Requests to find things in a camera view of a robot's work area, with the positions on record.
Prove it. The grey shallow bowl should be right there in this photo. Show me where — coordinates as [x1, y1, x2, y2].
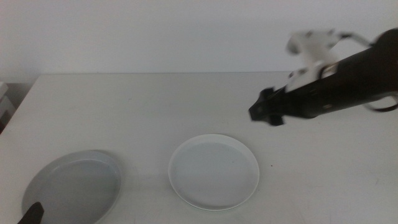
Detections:
[21, 149, 123, 224]

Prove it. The white shallow bowl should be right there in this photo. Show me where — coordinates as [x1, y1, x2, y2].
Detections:
[168, 133, 261, 213]

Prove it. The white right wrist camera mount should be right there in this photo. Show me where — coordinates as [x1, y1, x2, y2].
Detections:
[285, 29, 343, 93]

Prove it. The grey looped right arm cable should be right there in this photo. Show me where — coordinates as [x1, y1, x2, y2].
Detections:
[362, 95, 398, 113]

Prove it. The thin right wrist camera cable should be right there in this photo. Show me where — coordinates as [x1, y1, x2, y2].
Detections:
[337, 30, 379, 48]

